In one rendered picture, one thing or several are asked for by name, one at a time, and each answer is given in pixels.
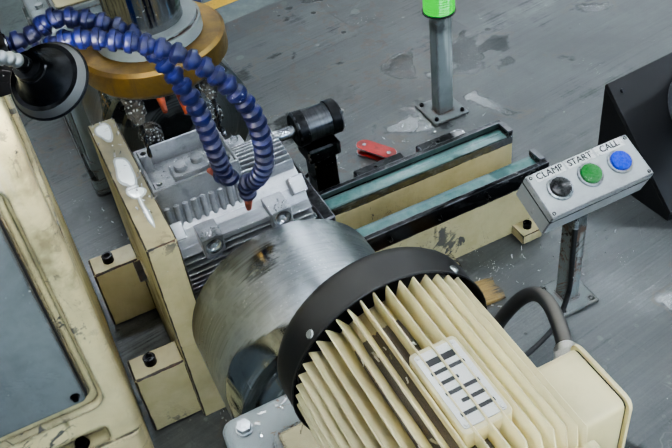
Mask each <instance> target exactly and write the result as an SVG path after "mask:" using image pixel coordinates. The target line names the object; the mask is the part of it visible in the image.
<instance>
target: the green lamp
mask: <svg viewBox="0 0 672 448"><path fill-rule="evenodd" d="M422 1H423V12H424V13H425V14H426V15H428V16H431V17H445V16H448V15H450V14H452V13H453V12H454V10H455V0H422Z"/></svg>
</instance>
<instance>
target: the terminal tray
mask: <svg viewBox="0 0 672 448"><path fill-rule="evenodd" d="M216 129H217V127H216ZM217 130H218V129H217ZM218 132H219V130H218ZM219 134H220V136H219V138H220V139H221V140H222V142H223V146H224V148H225V150H226V154H227V155H228V159H229V161H230V164H231V165H232V166H233V169H235V170H236V171H237V172H238V173H239V175H240V176H241V175H242V172H241V168H240V163H239V160H238V158H237V157H236V155H235V154H234V152H233V151H232V149H231V148H230V147H229V145H228V144H227V142H226V141H225V139H224V138H223V136H222V135H221V133H220V132H219ZM200 147H201V149H200ZM149 148H150V149H151V152H152V155H153V157H152V158H150V157H148V155H147V152H146V150H147V148H143V149H141V150H138V151H135V152H133V156H134V158H135V160H136V161H137V163H138V165H139V167H140V169H141V171H142V173H143V175H144V177H145V179H146V181H147V182H148V183H149V186H150V188H151V190H152V192H153V194H154V196H155V197H156V196H157V197H156V200H157V202H158V204H159V206H160V208H161V209H162V211H163V213H164V215H165V217H166V219H167V221H168V223H169V225H171V224H173V223H176V222H178V221H181V222H182V225H183V226H184V222H188V223H190V224H191V223H192V222H193V219H194V218H196V219H197V220H201V216H202V215H205V216H206V217H209V216H210V212H212V211H213V212H214V213H218V209H219V208H222V209H223V210H226V209H227V205H229V204H230V205H231V206H232V207H234V206H235V202H237V201H238V202H239V203H243V202H244V200H242V199H241V198H240V197H239V191H238V188H237V184H238V182H239V180H238V182H237V183H236V184H235V185H233V186H229V187H226V186H223V185H221V184H220V183H217V182H215V180H214V179H213V176H212V175H210V174H209V173H207V169H208V168H211V166H210V164H209V162H207V161H209V160H206V159H208V158H207V157H206V156H207V155H206V153H205V154H204V153H203V144H202V143H201V142H200V138H199V134H198V133H197V132H196V129H195V130H192V131H190V132H187V133H184V134H181V135H179V136H176V137H173V138H171V139H168V140H165V141H162V142H160V143H157V144H154V145H151V146H149ZM199 150H200V151H199ZM190 151H196V152H191V153H192V154H190ZM187 153H189V154H190V155H189V156H188V158H187V155H188V154H187ZM181 156H182V158H183V159H184V157H185V159H184V160H183V159H182V158H181ZM175 158H176V160H175ZM178 159H179V160H180V161H179V160H178ZM174 160H175V162H174ZM162 164H163V165H162ZM161 165H162V168H163V169H162V168H161ZM156 169H157V170H159V171H157V170H156ZM160 170H162V171H160ZM163 171H165V172H163ZM161 175H162V176H161ZM166 176H169V178H168V179H167V177H166Z"/></svg>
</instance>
